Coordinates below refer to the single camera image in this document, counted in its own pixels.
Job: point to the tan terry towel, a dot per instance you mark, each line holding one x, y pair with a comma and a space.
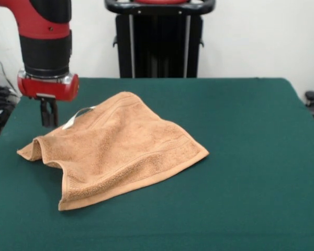
133, 151

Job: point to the dark green table cloth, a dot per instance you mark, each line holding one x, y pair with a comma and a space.
199, 209

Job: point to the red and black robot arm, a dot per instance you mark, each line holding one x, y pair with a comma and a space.
44, 36

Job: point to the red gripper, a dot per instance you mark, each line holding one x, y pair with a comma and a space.
48, 89

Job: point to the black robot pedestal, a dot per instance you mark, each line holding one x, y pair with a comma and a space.
159, 47

